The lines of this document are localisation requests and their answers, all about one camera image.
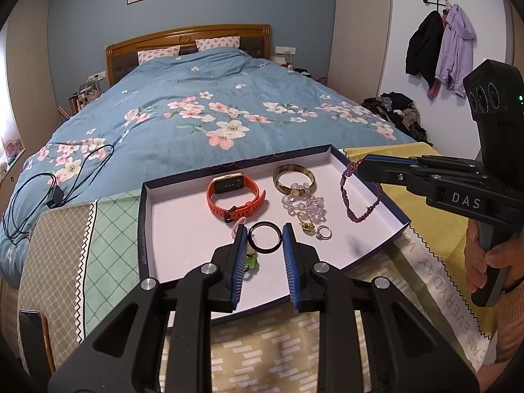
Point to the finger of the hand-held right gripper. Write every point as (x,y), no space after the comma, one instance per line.
(450,166)
(389,174)

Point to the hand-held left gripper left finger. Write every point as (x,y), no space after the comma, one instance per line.
(239,272)

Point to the beige wardrobe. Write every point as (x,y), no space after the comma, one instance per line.
(362,28)

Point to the purple jacket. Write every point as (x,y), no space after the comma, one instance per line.
(456,49)

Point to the orange smartwatch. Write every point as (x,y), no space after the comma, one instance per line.
(211,201)

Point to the tortoiseshell bangle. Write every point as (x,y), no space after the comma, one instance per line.
(278,185)

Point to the white wall socket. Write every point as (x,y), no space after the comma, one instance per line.
(96,76)
(285,50)

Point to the pink hair clip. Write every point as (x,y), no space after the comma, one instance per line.
(238,226)

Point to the pink patterned pillow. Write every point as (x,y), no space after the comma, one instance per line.
(217,44)
(157,54)

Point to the patchwork patterned mat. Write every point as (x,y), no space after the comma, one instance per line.
(110,254)

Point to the person's right forearm pink sleeve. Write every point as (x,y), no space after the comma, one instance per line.
(511,323)

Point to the blue floral blanket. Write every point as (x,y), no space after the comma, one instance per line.
(172,90)

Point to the black jacket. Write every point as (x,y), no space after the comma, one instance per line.
(423,47)

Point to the phone with orange case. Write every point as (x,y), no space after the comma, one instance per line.
(35,344)

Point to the person's right hand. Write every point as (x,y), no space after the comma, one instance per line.
(475,262)

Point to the black wall coat rack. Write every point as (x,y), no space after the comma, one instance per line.
(437,0)

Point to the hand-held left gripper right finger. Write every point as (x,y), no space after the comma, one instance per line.
(290,272)

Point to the wooden bed headboard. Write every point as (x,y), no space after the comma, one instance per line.
(163,39)

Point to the pile of dark clothes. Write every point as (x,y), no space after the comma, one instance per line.
(397,108)

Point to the bedside clutter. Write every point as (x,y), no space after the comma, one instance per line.
(84,98)

